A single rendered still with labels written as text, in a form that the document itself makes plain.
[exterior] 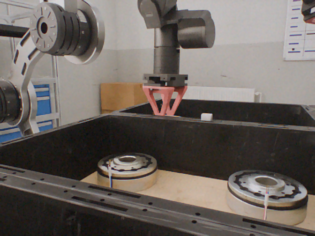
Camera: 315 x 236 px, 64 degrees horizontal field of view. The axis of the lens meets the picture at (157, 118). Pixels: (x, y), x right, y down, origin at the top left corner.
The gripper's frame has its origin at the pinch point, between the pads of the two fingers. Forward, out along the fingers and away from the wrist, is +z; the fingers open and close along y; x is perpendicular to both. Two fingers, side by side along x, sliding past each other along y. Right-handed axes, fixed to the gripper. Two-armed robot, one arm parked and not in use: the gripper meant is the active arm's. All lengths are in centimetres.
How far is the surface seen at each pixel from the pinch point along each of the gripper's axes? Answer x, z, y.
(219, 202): -17.8, 9.0, -16.4
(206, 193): -15.3, 9.0, -14.6
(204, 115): -12.1, -2.1, -8.3
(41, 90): 172, 7, 93
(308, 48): -27, -39, 279
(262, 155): -22.0, 3.5, -7.8
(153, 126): -2.9, 0.6, -10.2
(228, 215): -23.3, -0.5, -35.4
